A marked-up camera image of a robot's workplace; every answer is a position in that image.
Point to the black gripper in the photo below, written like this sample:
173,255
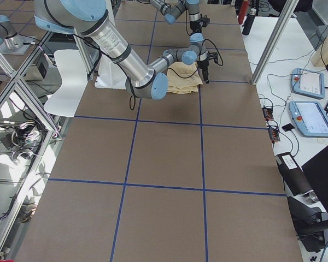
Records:
193,26
203,64

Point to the beige long-sleeve graphic shirt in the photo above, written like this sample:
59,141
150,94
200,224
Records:
182,78

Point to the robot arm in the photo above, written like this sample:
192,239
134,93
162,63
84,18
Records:
172,12
91,19

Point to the red bottle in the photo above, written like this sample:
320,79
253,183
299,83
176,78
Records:
243,10

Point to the black water bottle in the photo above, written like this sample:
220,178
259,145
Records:
249,21

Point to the orange terminal block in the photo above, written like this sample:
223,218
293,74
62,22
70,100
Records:
273,134
268,113

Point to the far blue teach pendant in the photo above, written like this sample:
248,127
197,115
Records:
308,83

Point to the blue teach pendant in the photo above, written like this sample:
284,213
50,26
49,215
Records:
309,118
308,83

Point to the near blue teach pendant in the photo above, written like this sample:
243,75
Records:
309,118

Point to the white plastic chair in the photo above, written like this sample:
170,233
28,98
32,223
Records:
65,101

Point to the aluminium frame post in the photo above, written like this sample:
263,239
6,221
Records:
281,23

